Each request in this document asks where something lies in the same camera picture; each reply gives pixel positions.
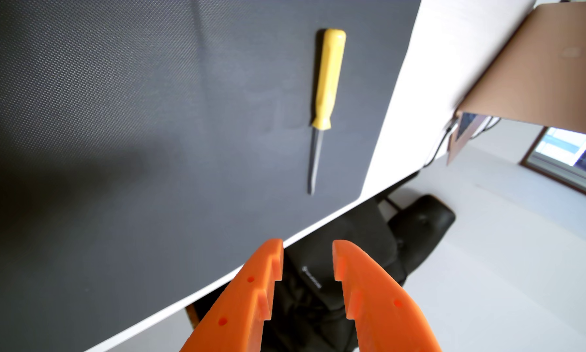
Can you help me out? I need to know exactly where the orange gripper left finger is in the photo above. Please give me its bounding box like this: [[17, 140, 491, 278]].
[[179, 238, 285, 352]]

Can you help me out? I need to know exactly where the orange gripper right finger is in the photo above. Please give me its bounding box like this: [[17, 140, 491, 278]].
[[332, 240, 443, 352]]

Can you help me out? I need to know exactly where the brown framed window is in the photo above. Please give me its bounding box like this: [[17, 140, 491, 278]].
[[520, 126, 586, 204]]

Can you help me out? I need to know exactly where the dark grey textured mat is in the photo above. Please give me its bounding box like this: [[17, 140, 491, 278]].
[[0, 0, 422, 352]]

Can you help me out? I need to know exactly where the yellow handled screwdriver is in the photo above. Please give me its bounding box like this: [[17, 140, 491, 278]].
[[307, 28, 347, 196]]

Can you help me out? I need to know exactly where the brown cardboard box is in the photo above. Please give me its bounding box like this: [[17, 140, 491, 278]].
[[447, 1, 586, 164]]

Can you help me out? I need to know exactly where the black office chair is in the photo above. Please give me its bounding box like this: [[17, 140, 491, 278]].
[[185, 194, 456, 352]]

